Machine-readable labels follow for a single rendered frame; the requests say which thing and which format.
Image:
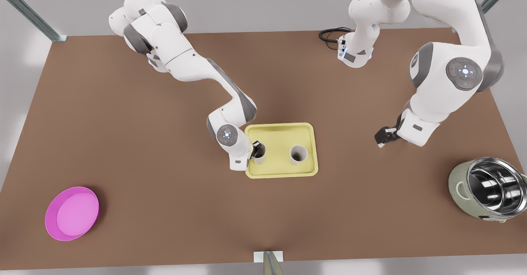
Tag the white IKEA cup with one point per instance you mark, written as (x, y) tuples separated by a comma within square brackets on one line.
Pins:
[(298, 154), (260, 153)]

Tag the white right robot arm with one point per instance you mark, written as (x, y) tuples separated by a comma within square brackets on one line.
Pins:
[(181, 57)]

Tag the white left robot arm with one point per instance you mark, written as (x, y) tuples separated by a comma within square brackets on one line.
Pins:
[(444, 85)]

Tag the yellow rectangular tray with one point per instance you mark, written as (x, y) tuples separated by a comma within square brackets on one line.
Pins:
[(282, 149)]

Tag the green pot with steel interior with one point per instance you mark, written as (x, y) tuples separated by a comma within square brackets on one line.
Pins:
[(490, 188)]

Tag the pink round bowl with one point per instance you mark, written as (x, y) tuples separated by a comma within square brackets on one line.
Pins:
[(72, 213)]

